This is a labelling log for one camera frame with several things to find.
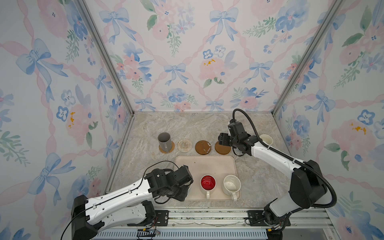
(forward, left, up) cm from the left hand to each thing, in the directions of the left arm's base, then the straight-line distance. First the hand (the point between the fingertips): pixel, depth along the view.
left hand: (185, 194), depth 71 cm
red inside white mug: (+9, -12, -9) cm, 18 cm away
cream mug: (+34, -50, -2) cm, 60 cm away
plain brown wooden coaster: (+31, -23, -11) cm, 40 cm away
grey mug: (+30, +14, 0) cm, 33 cm away
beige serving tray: (+20, -19, -14) cm, 31 cm away
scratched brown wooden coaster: (+33, -10, -11) cm, 36 cm away
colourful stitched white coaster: (+34, +2, -11) cm, 36 cm away
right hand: (+32, -21, +3) cm, 38 cm away
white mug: (+8, -25, -10) cm, 28 cm away
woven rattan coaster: (+32, +10, -11) cm, 36 cm away
